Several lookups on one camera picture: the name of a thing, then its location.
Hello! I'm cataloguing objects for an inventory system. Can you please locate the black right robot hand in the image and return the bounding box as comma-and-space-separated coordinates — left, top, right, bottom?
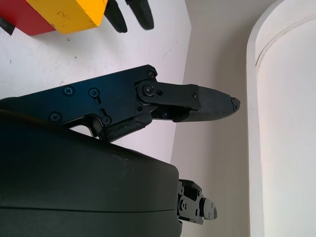
0, 64, 241, 237

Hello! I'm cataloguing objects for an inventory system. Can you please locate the black tape strip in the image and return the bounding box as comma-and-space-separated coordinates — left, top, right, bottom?
0, 17, 15, 35

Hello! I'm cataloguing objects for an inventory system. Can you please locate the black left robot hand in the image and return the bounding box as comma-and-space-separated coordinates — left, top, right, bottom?
105, 0, 155, 34

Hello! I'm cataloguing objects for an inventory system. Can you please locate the red wooden block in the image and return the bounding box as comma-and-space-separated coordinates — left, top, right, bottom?
0, 0, 57, 37

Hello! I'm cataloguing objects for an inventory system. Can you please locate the white curved panel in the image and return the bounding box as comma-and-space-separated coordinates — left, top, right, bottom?
246, 0, 316, 237

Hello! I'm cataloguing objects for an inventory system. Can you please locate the yellow wooden block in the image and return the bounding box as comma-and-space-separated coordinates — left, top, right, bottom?
26, 0, 109, 35

